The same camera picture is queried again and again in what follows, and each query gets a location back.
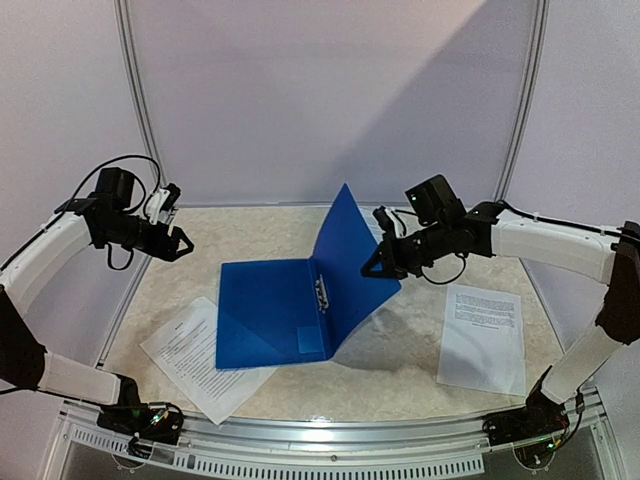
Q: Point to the blue plastic folder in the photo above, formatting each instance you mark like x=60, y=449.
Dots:
x=268, y=312

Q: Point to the printed paper sheet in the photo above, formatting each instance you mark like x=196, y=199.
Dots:
x=371, y=222
x=184, y=349
x=482, y=345

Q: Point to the right aluminium frame post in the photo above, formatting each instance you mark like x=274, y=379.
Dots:
x=526, y=95

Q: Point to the left aluminium frame post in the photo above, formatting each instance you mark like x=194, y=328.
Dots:
x=126, y=34

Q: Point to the printed paper sheet left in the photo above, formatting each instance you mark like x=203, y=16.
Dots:
x=184, y=349

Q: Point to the aluminium frame post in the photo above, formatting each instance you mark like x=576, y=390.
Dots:
x=526, y=95
x=126, y=34

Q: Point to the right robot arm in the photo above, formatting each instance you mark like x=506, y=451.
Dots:
x=567, y=262

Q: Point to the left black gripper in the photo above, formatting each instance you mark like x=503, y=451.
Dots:
x=168, y=252

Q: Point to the metal folder clip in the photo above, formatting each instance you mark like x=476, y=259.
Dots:
x=321, y=295

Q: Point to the printed paper sheet right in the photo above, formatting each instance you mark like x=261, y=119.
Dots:
x=482, y=345

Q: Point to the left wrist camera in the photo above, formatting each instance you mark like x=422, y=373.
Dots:
x=160, y=205

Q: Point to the printed paper sheet middle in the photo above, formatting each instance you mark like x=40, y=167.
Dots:
x=371, y=222

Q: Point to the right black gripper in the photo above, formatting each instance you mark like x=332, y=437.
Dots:
x=391, y=256

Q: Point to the aluminium front rail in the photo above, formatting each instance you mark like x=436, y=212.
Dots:
x=454, y=447

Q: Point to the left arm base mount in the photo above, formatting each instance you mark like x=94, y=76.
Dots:
x=155, y=421

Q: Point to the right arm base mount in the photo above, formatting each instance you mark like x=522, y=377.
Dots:
x=538, y=417

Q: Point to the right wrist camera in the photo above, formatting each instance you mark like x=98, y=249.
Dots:
x=392, y=227

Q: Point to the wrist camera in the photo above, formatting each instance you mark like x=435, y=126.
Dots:
x=160, y=205
x=392, y=227

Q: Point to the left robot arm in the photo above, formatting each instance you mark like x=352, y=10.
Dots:
x=104, y=219

